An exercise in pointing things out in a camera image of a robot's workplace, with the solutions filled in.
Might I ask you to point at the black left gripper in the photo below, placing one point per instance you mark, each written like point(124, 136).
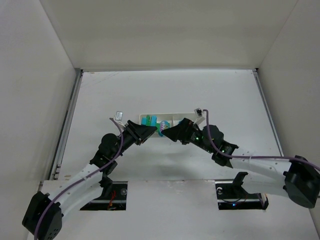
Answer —
point(133, 132)

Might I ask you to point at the teal and green lego figure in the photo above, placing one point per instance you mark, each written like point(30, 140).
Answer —
point(155, 121)

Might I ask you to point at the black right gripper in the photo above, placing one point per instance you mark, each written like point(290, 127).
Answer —
point(186, 131)

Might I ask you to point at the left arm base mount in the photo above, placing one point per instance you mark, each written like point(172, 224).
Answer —
point(112, 198)

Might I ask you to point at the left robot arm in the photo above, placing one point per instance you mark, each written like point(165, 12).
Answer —
point(46, 212)

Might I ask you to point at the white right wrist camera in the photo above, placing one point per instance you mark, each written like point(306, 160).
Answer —
point(199, 116)

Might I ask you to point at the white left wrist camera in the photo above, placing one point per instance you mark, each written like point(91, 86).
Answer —
point(118, 116)

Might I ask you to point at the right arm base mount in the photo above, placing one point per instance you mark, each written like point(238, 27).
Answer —
point(231, 195)

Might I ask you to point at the white three-compartment tray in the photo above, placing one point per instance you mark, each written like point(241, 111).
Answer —
point(172, 118)

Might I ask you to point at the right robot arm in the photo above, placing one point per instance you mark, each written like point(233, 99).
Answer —
point(296, 179)

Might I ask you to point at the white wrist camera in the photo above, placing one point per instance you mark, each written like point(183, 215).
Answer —
point(199, 116)
point(118, 116)

